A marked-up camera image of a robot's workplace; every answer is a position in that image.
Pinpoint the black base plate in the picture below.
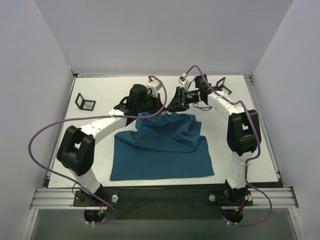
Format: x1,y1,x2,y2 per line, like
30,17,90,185
73,184,253,222

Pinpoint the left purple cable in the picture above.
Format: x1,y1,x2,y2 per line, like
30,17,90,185
27,76,168,225

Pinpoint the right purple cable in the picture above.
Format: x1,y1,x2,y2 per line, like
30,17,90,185
183,65,273,227

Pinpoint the black display box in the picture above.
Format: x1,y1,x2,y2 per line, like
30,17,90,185
213,77,232,95
74,92,96,111

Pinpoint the blue t-shirt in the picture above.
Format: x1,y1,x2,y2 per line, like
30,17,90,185
110,112,215,181

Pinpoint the aluminium frame rail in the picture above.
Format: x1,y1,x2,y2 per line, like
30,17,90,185
30,187,83,210

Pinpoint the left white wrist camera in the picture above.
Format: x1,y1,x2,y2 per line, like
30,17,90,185
146,77,163,99

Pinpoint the silver blue leaf brooch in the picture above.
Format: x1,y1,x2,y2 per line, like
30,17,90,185
84,102,92,109

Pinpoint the purple cable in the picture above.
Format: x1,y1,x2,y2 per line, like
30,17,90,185
27,76,168,225
183,65,273,227

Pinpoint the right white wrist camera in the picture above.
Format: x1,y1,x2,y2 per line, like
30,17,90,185
178,73,190,90

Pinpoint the right black display box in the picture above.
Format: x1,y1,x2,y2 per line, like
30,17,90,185
213,77,232,95

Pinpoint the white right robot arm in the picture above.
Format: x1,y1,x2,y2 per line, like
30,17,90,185
166,75,261,192

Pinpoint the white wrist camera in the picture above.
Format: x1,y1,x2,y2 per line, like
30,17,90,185
178,73,190,90
146,77,163,99

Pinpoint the left black display box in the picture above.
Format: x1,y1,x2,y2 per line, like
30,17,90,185
74,92,96,111

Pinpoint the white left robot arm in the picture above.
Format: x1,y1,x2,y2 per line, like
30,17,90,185
56,81,164,206

